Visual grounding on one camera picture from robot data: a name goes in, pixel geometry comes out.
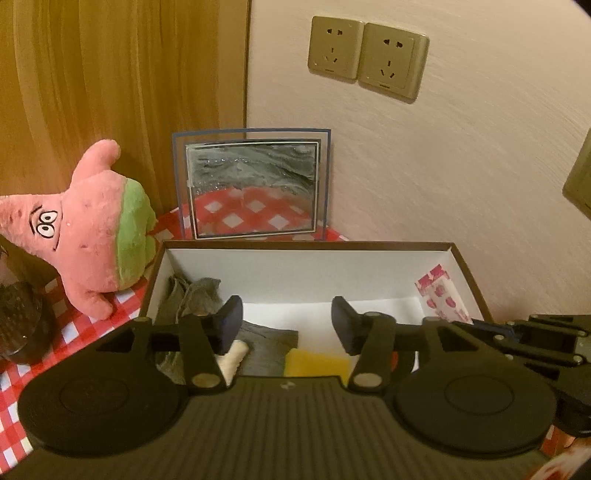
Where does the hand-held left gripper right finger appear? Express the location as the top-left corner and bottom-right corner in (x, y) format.
(331, 296), (481, 394)

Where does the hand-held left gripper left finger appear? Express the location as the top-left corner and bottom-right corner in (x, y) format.
(96, 295), (244, 394)

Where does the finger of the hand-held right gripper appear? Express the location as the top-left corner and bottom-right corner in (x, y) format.
(472, 314), (591, 345)
(450, 320), (586, 371)

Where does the grey cloth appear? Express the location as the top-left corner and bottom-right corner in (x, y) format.
(154, 274), (298, 384)

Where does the yellow sponge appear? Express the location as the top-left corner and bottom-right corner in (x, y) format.
(284, 348), (352, 387)

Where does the brown cardboard box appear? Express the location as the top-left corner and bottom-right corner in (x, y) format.
(139, 240), (496, 386)

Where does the pink printed plastic packet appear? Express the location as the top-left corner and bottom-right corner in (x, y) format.
(414, 264), (474, 326)

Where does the pink starfish plush toy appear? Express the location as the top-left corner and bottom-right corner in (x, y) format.
(0, 140), (158, 320)

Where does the dark glass jar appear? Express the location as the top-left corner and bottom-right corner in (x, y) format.
(0, 244), (56, 365)

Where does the red checked tablecloth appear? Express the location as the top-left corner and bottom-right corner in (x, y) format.
(0, 205), (352, 467)

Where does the wooden door panel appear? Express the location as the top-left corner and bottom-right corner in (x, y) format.
(0, 0), (252, 217)

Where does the glass sand picture frame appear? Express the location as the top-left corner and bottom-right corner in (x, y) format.
(172, 127), (332, 241)

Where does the gold wall switch plate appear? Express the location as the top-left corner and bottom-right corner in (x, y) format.
(562, 129), (591, 215)

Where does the gold wall socket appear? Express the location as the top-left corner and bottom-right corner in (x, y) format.
(358, 22), (430, 102)
(308, 15), (365, 80)

